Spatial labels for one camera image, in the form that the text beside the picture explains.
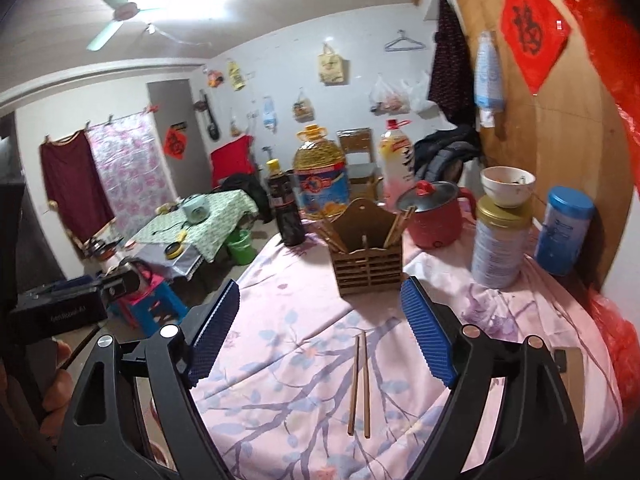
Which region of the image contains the black backpack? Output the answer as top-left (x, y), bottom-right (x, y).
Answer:
top-left (414, 127), bottom-right (483, 186)

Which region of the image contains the maroon hanging cloth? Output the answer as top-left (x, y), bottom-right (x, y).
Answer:
top-left (40, 130), bottom-right (117, 243)

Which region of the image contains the blue lidded canister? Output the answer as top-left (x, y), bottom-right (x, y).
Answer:
top-left (534, 186), bottom-right (596, 277)

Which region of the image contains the red cloth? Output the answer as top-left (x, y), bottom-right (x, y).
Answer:
top-left (210, 135), bottom-right (256, 191)

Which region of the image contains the red paper wall decoration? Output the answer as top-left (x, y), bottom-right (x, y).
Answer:
top-left (500, 0), bottom-right (572, 96)

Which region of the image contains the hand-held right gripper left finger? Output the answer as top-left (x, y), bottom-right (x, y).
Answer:
top-left (56, 279), bottom-right (242, 480)

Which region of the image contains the green plastic bucket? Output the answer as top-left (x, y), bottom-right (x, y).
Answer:
top-left (226, 229), bottom-right (254, 265)

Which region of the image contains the large cooking oil bottle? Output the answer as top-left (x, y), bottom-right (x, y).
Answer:
top-left (292, 124), bottom-right (351, 221)

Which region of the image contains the grey door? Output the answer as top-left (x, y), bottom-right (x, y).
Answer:
top-left (146, 79), bottom-right (213, 196)

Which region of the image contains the dark soy sauce bottle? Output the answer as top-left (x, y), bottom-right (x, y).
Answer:
top-left (265, 159), bottom-right (307, 247)

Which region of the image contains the person's left hand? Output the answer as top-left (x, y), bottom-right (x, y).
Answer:
top-left (39, 339), bottom-right (76, 442)

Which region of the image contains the pink floral curtain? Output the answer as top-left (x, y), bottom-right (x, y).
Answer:
top-left (85, 110), bottom-right (178, 228)

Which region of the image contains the yellow tote bag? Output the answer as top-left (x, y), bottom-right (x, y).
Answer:
top-left (317, 44), bottom-right (347, 85)

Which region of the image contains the milk powder can gold lid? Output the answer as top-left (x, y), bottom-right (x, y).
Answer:
top-left (471, 195), bottom-right (533, 289)

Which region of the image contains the black hanging tool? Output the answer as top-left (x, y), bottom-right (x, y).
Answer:
top-left (199, 90), bottom-right (221, 141)

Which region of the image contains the green checked side table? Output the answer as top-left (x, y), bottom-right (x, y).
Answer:
top-left (129, 189), bottom-right (260, 281)

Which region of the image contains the white plastic bag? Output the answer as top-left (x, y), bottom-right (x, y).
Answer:
top-left (369, 74), bottom-right (411, 114)
top-left (407, 72), bottom-right (439, 114)

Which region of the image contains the blue and pink plastic stool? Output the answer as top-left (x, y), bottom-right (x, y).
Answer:
top-left (107, 277), bottom-right (191, 335)

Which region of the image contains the brown cardboard piece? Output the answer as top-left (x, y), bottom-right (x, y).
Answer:
top-left (552, 347), bottom-right (586, 386)

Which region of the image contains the white and blue bag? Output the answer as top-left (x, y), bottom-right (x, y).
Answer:
top-left (472, 31), bottom-right (506, 128)

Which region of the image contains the red electric pot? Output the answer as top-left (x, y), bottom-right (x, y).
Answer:
top-left (396, 180), bottom-right (477, 250)

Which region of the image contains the black jacket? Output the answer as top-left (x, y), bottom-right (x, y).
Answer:
top-left (220, 174), bottom-right (273, 223)

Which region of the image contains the pink floral tablecloth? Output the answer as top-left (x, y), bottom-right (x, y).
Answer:
top-left (192, 230), bottom-right (623, 480)

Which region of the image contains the wooden chopstick holder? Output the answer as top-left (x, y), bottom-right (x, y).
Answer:
top-left (327, 197), bottom-right (405, 297)

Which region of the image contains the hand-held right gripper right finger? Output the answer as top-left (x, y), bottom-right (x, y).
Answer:
top-left (400, 275), bottom-right (586, 480)

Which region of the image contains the white ceramic bowl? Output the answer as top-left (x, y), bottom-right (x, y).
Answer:
top-left (480, 166), bottom-right (537, 209)

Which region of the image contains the pale green rice cooker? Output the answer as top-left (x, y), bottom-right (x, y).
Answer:
top-left (179, 194), bottom-right (211, 226)

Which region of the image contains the pale green ceiling fan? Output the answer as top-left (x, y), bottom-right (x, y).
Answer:
top-left (85, 0), bottom-right (201, 52)

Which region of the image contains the red plastic bag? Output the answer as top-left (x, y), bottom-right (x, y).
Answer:
top-left (564, 0), bottom-right (640, 146)
top-left (587, 287), bottom-right (640, 401)

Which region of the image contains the small clear snack bag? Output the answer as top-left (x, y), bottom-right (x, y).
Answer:
top-left (292, 89), bottom-right (316, 123)

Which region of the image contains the red paper door decoration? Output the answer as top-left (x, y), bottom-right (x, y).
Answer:
top-left (164, 127), bottom-right (188, 159)

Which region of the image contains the wire clothes hanger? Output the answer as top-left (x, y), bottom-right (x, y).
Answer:
top-left (384, 30), bottom-right (426, 54)

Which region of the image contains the wooden chair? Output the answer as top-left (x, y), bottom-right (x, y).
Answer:
top-left (345, 150), bottom-right (386, 202)

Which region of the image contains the round wooden board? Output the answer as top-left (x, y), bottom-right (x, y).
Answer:
top-left (442, 0), bottom-right (640, 291)

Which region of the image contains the pale bottle with red cap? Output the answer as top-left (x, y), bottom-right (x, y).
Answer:
top-left (378, 119), bottom-right (416, 201)

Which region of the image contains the dark patterned hanging garment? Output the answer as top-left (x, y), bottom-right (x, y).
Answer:
top-left (427, 0), bottom-right (476, 126)

